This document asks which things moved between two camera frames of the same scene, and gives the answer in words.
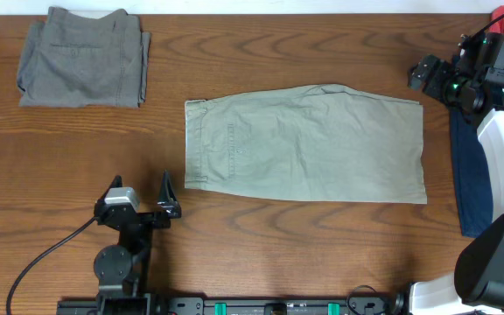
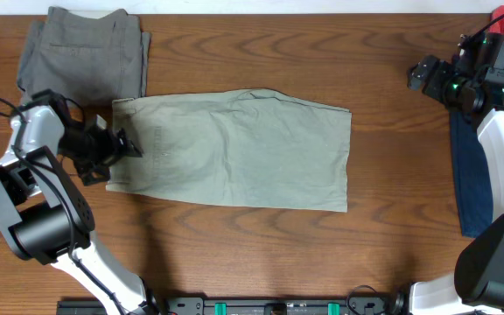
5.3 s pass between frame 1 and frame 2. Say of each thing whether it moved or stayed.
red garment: stayed
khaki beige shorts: moved
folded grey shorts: stayed
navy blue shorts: stayed
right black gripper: stayed
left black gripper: moved
